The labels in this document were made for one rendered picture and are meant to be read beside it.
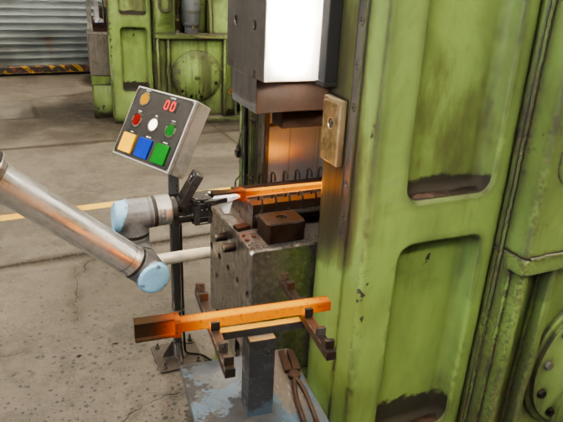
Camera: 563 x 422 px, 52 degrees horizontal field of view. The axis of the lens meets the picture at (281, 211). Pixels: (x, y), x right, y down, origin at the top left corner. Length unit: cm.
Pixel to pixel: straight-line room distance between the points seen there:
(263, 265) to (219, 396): 40
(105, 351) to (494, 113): 198
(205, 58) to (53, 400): 462
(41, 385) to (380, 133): 187
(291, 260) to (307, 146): 52
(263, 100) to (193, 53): 490
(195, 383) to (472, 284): 82
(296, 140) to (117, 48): 461
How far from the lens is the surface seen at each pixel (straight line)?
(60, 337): 298
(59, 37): 954
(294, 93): 168
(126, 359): 277
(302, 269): 172
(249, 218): 178
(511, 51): 158
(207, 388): 150
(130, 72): 658
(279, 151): 201
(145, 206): 168
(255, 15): 162
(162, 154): 213
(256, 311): 128
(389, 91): 135
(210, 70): 656
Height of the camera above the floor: 165
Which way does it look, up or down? 23 degrees down
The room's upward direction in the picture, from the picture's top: 3 degrees clockwise
